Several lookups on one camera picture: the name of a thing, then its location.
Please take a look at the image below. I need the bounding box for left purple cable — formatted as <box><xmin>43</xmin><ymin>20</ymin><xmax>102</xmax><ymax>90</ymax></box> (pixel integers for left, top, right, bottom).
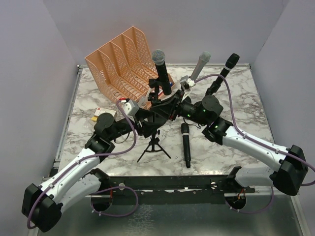
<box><xmin>26</xmin><ymin>98</ymin><xmax>139</xmax><ymax>229</ymax></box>

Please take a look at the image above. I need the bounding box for black microphone stand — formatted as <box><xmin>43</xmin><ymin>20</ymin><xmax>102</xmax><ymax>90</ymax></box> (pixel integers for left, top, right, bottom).
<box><xmin>147</xmin><ymin>78</ymin><xmax>161</xmax><ymax>107</ymax></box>

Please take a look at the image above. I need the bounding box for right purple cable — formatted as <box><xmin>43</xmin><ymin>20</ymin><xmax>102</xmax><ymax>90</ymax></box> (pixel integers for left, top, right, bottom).
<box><xmin>194</xmin><ymin>74</ymin><xmax>315</xmax><ymax>214</ymax></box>

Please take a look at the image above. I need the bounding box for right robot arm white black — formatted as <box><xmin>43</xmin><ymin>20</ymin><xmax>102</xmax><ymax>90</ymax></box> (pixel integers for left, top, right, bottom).
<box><xmin>150</xmin><ymin>90</ymin><xmax>308</xmax><ymax>196</ymax></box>

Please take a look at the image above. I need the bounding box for purple cable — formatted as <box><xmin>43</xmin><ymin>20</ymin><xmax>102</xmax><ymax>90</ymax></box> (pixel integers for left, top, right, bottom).
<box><xmin>194</xmin><ymin>74</ymin><xmax>315</xmax><ymax>214</ymax></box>
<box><xmin>26</xmin><ymin>98</ymin><xmax>139</xmax><ymax>229</ymax></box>

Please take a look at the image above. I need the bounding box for black microphone silver grille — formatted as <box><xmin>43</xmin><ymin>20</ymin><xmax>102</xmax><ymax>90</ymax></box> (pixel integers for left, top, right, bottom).
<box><xmin>152</xmin><ymin>50</ymin><xmax>172</xmax><ymax>95</ymax></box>

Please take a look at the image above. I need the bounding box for black mounting base bar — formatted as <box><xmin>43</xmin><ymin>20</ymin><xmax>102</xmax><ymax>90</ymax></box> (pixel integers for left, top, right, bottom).
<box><xmin>89</xmin><ymin>167</ymin><xmax>255</xmax><ymax>205</ymax></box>

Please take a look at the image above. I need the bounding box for small black tripod stand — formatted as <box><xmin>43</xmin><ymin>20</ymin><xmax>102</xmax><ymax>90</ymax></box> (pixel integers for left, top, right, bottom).
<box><xmin>136</xmin><ymin>92</ymin><xmax>172</xmax><ymax>163</ymax></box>

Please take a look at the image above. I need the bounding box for black microphone grey band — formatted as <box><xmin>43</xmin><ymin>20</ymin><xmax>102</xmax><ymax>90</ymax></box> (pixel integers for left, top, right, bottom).
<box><xmin>205</xmin><ymin>53</ymin><xmax>240</xmax><ymax>95</ymax></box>

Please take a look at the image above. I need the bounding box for aluminium frame rail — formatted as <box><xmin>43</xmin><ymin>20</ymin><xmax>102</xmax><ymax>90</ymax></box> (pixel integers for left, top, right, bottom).
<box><xmin>27</xmin><ymin>64</ymin><xmax>83</xmax><ymax>236</ymax></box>

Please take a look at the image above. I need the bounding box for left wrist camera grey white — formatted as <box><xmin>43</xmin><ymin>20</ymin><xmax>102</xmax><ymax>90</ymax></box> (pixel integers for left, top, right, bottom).
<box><xmin>120</xmin><ymin>99</ymin><xmax>140</xmax><ymax>117</ymax></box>

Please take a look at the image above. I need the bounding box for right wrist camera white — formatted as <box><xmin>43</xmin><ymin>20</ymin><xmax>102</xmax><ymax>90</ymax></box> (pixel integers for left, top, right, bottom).
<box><xmin>180</xmin><ymin>76</ymin><xmax>196</xmax><ymax>99</ymax></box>

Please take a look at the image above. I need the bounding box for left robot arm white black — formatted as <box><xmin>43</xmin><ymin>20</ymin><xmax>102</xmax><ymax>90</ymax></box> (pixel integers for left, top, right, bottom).
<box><xmin>22</xmin><ymin>107</ymin><xmax>155</xmax><ymax>232</ymax></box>

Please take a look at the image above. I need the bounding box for peach plastic file organizer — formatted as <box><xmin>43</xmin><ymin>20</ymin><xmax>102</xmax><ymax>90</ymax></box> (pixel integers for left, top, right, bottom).
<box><xmin>85</xmin><ymin>26</ymin><xmax>176</xmax><ymax>111</ymax></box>

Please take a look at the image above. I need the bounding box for black microphone white band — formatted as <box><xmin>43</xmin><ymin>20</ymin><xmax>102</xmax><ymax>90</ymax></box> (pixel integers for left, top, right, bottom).
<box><xmin>181</xmin><ymin>123</ymin><xmax>191</xmax><ymax>168</ymax></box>

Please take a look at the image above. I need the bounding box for white remote red button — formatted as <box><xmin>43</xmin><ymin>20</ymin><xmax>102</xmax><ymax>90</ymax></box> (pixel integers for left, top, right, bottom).
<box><xmin>94</xmin><ymin>107</ymin><xmax>117</xmax><ymax>117</ymax></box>

